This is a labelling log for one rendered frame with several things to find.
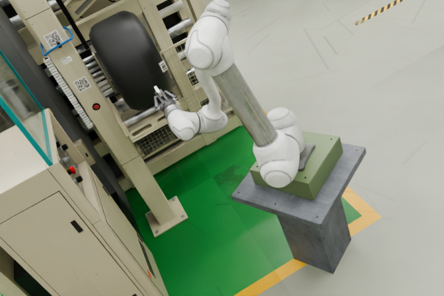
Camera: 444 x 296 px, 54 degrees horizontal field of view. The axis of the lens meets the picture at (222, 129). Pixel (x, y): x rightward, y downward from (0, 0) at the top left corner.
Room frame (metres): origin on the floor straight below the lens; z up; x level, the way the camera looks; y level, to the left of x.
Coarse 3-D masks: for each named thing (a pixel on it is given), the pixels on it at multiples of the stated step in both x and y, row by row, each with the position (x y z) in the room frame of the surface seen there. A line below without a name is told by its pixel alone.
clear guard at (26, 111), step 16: (0, 64) 1.90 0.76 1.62; (0, 80) 1.72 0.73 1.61; (16, 80) 1.97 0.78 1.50; (0, 96) 1.54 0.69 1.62; (16, 96) 1.77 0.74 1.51; (32, 96) 2.06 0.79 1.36; (16, 112) 1.60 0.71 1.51; (32, 112) 1.84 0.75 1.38; (32, 128) 1.66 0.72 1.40; (32, 144) 1.53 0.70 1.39; (48, 144) 1.69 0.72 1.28; (48, 160) 1.53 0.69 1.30
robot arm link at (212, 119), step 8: (200, 72) 1.64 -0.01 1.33; (200, 80) 1.66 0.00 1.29; (208, 80) 1.66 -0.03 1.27; (208, 88) 1.68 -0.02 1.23; (216, 88) 1.71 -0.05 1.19; (208, 96) 1.71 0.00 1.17; (216, 96) 1.71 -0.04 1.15; (208, 104) 1.76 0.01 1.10; (216, 104) 1.72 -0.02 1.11; (200, 112) 1.77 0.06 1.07; (208, 112) 1.74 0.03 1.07; (216, 112) 1.73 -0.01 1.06; (200, 120) 1.73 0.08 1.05; (208, 120) 1.72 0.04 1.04; (216, 120) 1.72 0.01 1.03; (224, 120) 1.75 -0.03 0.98; (200, 128) 1.72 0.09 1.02; (208, 128) 1.72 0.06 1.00; (216, 128) 1.73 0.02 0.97
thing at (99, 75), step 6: (90, 48) 2.85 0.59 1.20; (84, 54) 2.83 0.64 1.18; (90, 54) 2.84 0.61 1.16; (84, 60) 2.71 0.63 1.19; (90, 60) 2.72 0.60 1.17; (96, 60) 2.71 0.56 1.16; (90, 66) 2.70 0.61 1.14; (96, 66) 2.72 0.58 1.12; (90, 72) 2.71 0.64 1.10; (96, 72) 2.71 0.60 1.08; (102, 72) 2.84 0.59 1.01; (96, 78) 2.72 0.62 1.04; (102, 78) 2.72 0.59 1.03; (102, 84) 2.70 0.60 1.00; (108, 84) 2.72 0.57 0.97; (102, 90) 2.71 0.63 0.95; (108, 90) 2.71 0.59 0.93; (114, 90) 2.71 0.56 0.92
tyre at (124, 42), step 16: (112, 16) 2.47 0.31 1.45; (128, 16) 2.39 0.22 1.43; (96, 32) 2.35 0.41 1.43; (112, 32) 2.30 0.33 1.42; (128, 32) 2.28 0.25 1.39; (144, 32) 2.29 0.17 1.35; (96, 48) 2.29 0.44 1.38; (112, 48) 2.23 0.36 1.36; (128, 48) 2.22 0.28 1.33; (144, 48) 2.21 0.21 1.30; (112, 64) 2.19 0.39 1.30; (128, 64) 2.18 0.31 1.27; (144, 64) 2.18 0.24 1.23; (112, 80) 2.22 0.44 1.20; (128, 80) 2.15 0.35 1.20; (144, 80) 2.16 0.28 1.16; (160, 80) 2.18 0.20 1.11; (128, 96) 2.17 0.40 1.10; (144, 96) 2.18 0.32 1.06
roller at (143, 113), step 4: (164, 100) 2.30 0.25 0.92; (160, 104) 2.29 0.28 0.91; (148, 108) 2.28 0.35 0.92; (152, 108) 2.28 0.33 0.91; (140, 112) 2.28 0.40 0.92; (144, 112) 2.27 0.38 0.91; (148, 112) 2.27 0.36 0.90; (152, 112) 2.27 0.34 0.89; (132, 116) 2.27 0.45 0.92; (136, 116) 2.26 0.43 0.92; (140, 116) 2.26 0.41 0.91; (144, 116) 2.26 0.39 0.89; (124, 120) 2.26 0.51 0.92; (128, 120) 2.25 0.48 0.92; (132, 120) 2.25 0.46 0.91; (136, 120) 2.25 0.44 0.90; (128, 124) 2.24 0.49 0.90
